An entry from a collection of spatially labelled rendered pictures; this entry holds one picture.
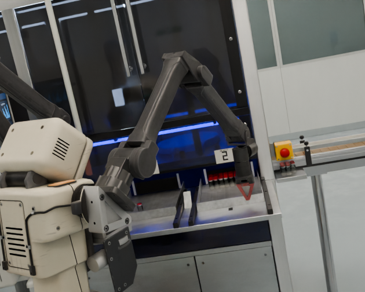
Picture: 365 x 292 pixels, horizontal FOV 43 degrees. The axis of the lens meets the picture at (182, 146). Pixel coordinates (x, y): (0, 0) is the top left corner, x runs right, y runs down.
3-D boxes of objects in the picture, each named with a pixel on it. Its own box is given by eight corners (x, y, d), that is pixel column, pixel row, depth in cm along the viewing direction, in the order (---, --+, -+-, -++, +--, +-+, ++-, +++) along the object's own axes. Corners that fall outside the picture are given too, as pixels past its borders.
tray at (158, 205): (131, 196, 217) (129, 189, 216) (185, 188, 213) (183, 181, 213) (113, 224, 184) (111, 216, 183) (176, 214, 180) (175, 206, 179)
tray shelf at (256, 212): (121, 201, 218) (120, 198, 217) (270, 178, 208) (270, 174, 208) (92, 245, 171) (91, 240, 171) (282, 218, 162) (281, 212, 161)
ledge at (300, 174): (274, 174, 214) (273, 170, 213) (302, 170, 212) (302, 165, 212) (277, 183, 200) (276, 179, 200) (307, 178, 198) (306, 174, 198)
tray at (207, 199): (201, 185, 212) (200, 178, 211) (258, 176, 209) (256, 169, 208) (197, 211, 179) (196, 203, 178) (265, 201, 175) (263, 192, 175)
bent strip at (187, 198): (185, 205, 189) (183, 192, 188) (193, 204, 188) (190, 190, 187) (181, 218, 175) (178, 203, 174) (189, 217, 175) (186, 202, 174)
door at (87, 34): (48, 142, 208) (14, 8, 197) (149, 124, 202) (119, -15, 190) (48, 142, 208) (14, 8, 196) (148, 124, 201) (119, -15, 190)
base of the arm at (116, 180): (78, 191, 112) (114, 192, 105) (92, 164, 116) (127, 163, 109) (99, 210, 117) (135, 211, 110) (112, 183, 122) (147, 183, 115)
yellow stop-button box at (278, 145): (275, 157, 204) (273, 141, 203) (291, 154, 203) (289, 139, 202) (277, 161, 197) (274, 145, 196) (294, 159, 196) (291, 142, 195)
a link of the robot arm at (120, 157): (102, 172, 115) (119, 172, 112) (118, 139, 120) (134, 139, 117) (121, 192, 121) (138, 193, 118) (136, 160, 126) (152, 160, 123)
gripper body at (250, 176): (252, 175, 178) (249, 156, 177) (254, 181, 168) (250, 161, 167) (236, 177, 179) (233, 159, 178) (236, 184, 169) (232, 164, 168)
